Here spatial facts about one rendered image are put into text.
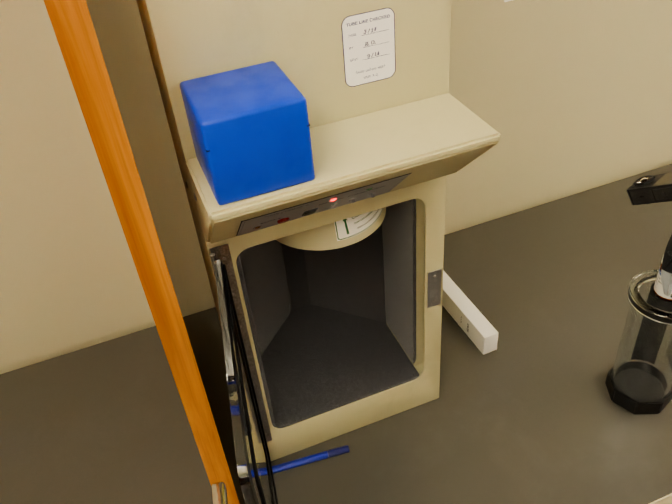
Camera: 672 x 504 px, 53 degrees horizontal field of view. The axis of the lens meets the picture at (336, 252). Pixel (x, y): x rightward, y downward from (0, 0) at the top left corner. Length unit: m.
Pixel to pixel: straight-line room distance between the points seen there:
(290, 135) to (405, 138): 0.15
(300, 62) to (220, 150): 0.16
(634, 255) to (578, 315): 0.23
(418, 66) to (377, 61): 0.05
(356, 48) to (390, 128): 0.09
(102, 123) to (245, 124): 0.12
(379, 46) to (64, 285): 0.82
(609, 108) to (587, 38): 0.20
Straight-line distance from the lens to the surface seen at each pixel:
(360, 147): 0.72
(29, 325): 1.41
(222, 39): 0.70
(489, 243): 1.51
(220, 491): 0.80
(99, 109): 0.61
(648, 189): 1.01
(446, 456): 1.13
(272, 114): 0.62
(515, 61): 1.45
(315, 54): 0.74
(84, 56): 0.60
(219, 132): 0.62
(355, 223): 0.89
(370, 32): 0.75
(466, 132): 0.74
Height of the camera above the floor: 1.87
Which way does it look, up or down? 39 degrees down
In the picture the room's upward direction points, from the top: 6 degrees counter-clockwise
